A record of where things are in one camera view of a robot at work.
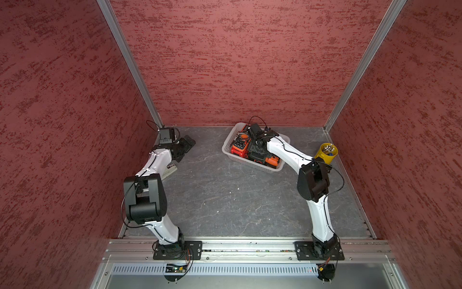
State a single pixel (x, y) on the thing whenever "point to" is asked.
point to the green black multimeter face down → (257, 154)
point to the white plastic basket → (227, 145)
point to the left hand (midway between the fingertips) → (190, 149)
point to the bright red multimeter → (244, 153)
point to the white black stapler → (170, 169)
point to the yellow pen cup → (328, 152)
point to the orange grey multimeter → (241, 140)
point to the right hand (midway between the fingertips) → (258, 151)
